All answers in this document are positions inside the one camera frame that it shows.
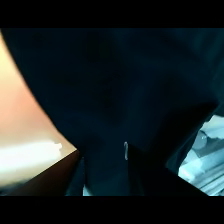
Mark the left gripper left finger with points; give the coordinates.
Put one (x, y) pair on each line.
(76, 181)

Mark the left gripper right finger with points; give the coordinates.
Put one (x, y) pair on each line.
(136, 176)

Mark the black garment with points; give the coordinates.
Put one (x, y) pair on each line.
(110, 83)

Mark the silver frame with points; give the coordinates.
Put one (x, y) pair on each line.
(208, 173)

